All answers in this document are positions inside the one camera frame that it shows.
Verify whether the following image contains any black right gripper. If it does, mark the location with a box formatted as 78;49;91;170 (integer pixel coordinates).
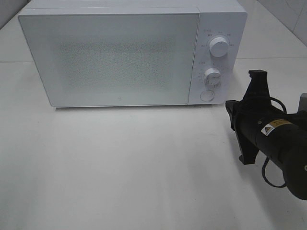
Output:
225;69;272;165

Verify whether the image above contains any round door release button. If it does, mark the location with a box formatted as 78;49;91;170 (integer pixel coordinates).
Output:
200;90;215;103

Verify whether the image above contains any white timer knob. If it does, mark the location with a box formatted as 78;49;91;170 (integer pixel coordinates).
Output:
204;68;221;85

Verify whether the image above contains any white microwave door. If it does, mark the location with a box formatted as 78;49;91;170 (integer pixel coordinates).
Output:
19;13;199;107

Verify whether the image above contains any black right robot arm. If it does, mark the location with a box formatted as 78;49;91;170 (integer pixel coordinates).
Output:
225;70;307;200

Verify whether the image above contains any white upper power knob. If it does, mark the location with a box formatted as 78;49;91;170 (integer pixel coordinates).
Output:
209;35;229;58

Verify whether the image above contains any white microwave oven body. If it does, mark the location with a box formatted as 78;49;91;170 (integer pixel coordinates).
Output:
18;0;248;107

